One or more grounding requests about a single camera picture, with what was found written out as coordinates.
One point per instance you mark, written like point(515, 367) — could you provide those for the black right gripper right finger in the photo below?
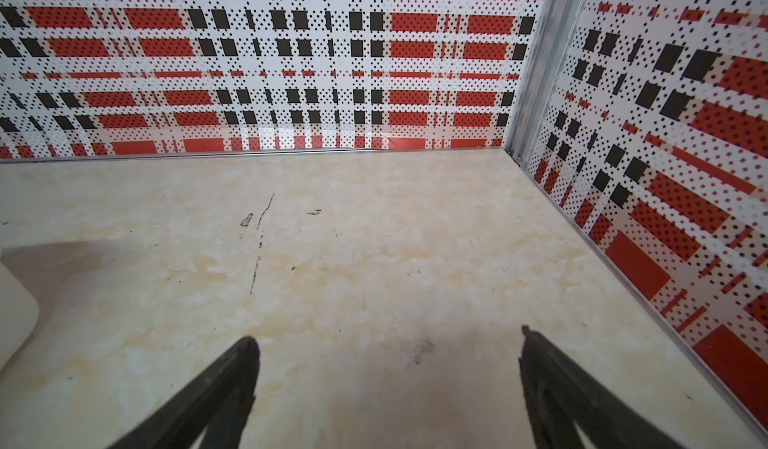
point(565, 403)

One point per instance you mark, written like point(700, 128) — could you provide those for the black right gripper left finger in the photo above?
point(212, 410)

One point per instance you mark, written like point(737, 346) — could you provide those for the white plastic bin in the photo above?
point(20, 313)

